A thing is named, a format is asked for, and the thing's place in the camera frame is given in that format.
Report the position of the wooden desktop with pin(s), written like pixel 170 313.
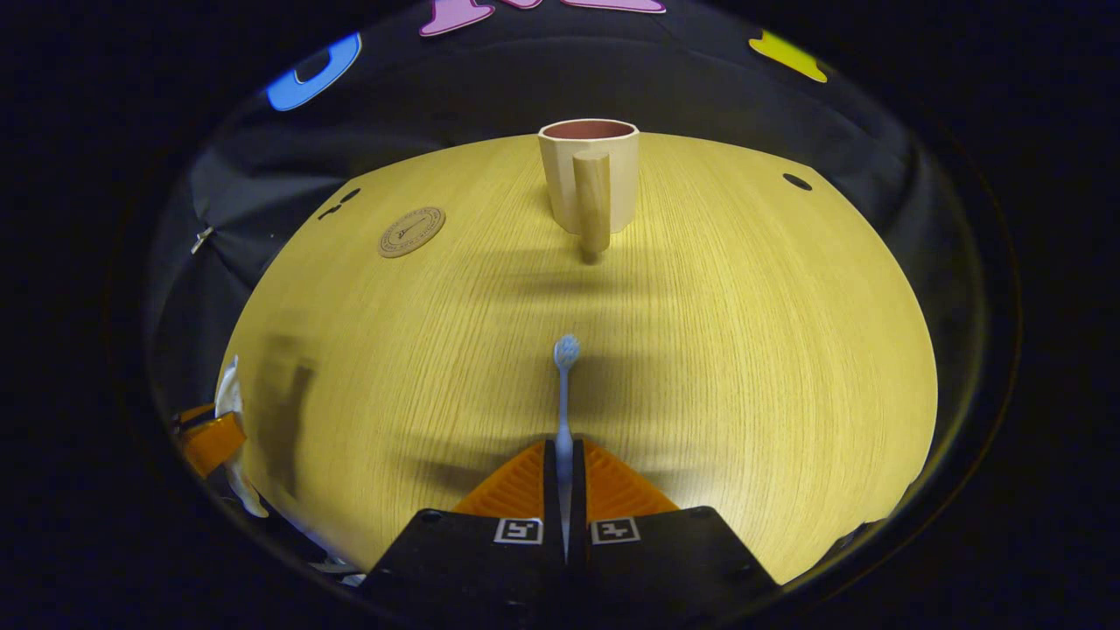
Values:
pixel 700 350

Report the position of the light blue toothbrush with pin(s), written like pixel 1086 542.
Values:
pixel 564 411

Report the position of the round brown coaster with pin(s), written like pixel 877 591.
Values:
pixel 411 232

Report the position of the white toothpaste tube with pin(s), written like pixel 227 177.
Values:
pixel 230 389

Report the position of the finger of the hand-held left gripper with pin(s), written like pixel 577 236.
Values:
pixel 214 442

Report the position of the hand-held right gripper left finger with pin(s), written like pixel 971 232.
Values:
pixel 472 560

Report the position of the white cloth clip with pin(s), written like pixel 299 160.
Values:
pixel 201 238

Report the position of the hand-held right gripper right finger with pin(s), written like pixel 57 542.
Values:
pixel 665 560

